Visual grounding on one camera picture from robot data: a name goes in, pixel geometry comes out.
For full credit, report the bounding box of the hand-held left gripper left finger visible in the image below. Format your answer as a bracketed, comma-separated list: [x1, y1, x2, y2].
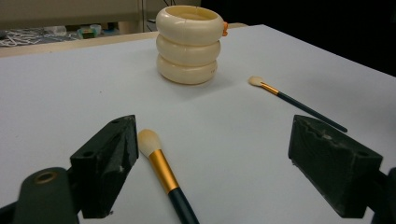
[68, 114, 140, 219]

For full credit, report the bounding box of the cream ringed brush holder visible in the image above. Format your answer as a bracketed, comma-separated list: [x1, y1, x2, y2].
[154, 5, 230, 86]

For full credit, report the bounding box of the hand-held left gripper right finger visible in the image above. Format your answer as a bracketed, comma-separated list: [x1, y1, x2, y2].
[288, 114, 384, 219]

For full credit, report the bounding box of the large makeup brush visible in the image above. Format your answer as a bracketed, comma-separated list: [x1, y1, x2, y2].
[137, 128, 201, 224]

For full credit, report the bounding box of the white cable pile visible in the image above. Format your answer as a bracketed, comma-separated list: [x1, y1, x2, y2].
[0, 29, 78, 48]

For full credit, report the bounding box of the light wooden bench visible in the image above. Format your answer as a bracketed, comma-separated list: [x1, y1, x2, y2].
[0, 0, 202, 35]

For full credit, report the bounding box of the black curtain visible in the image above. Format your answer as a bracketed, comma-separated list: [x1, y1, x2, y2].
[200, 0, 396, 77]

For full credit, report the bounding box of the small makeup brush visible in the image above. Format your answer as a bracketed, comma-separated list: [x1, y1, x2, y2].
[247, 76, 348, 133]

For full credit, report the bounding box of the clear plastic bag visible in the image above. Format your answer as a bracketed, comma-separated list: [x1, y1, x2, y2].
[43, 25, 68, 37]

